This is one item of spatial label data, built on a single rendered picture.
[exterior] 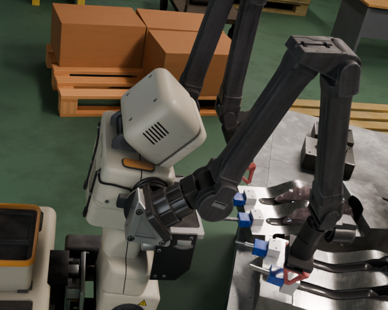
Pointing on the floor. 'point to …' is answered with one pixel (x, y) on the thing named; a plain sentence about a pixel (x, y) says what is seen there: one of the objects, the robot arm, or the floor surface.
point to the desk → (367, 21)
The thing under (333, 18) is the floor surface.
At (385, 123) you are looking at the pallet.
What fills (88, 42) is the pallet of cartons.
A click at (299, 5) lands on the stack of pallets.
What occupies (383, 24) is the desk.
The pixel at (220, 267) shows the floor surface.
